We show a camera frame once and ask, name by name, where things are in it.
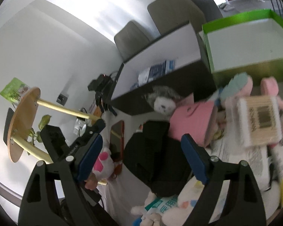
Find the round wooden side table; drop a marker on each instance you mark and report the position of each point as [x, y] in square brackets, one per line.
[21, 124]

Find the far grey chair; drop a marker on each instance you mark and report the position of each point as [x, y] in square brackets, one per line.
[169, 14]

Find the near grey chair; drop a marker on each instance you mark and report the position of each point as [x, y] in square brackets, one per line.
[131, 39]

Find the green snack packet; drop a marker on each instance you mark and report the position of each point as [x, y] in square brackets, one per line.
[158, 205]

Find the pink plush toy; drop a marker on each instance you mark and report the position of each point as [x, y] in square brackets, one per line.
[199, 120]

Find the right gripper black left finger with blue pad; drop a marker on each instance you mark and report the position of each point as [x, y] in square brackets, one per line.
[40, 204]

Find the green picture book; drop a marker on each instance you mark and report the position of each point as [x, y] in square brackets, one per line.
[14, 91]

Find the black pouch bag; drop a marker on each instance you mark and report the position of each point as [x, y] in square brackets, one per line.
[157, 159]

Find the green white storage box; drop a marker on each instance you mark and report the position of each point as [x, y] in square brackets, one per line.
[250, 42]

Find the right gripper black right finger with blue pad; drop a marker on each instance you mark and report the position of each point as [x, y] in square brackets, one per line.
[243, 204]

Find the grey wall socket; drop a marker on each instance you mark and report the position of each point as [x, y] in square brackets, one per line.
[62, 99]

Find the grey white plush toy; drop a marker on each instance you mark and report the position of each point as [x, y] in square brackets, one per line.
[163, 100]

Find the blue white booklet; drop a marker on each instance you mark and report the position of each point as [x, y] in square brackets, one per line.
[154, 72]

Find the white paper manual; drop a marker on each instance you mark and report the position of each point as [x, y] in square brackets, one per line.
[256, 157]

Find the green potted plant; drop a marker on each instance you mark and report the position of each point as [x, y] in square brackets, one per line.
[35, 136]

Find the white pink plush rabbit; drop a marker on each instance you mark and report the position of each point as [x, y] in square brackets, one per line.
[102, 169]

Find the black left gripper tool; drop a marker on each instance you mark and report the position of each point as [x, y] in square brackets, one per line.
[68, 143]

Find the black white storage box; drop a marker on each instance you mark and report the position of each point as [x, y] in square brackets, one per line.
[176, 59]

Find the red case smartphone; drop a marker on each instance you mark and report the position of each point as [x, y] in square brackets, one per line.
[117, 146]

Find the grey chair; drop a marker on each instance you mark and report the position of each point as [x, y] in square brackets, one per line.
[169, 14]
[131, 39]

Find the black camera on tripod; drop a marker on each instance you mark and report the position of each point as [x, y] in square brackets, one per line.
[102, 86]

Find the cotton swab box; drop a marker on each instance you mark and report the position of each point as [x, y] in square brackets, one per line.
[259, 120]

